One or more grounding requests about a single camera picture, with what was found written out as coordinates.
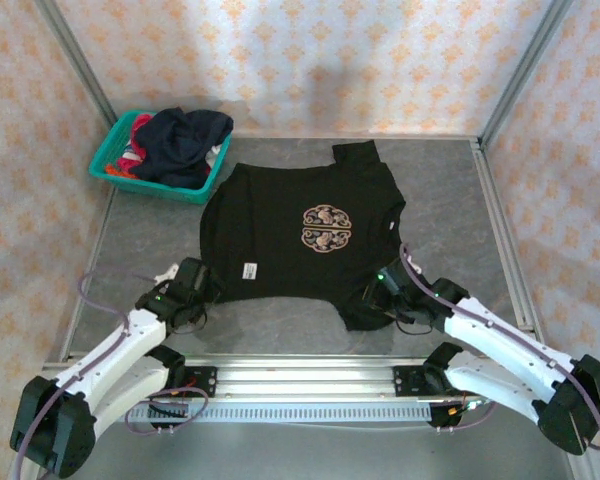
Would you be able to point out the black t-shirt with round print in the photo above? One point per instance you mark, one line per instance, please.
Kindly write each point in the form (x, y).
(270, 225)

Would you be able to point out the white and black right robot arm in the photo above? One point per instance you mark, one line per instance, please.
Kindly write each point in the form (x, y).
(485, 325)

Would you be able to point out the teal plastic laundry basket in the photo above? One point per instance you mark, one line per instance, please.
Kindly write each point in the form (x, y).
(155, 192)

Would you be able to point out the white cloth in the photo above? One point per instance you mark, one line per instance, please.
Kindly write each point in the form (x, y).
(217, 155)

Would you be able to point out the orange cloth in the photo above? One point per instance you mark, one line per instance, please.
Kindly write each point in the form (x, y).
(117, 171)

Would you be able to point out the navy blue t-shirt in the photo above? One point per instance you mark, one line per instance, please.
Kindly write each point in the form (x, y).
(180, 145)

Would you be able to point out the red cloth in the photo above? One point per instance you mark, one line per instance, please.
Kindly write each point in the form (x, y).
(139, 127)

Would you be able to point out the aluminium table side rail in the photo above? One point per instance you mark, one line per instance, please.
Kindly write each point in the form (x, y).
(87, 270)
(502, 235)

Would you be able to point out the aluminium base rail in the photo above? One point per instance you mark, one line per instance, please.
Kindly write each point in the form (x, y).
(305, 375)

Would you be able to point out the aluminium frame post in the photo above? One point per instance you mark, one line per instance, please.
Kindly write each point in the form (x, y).
(80, 65)
(520, 75)

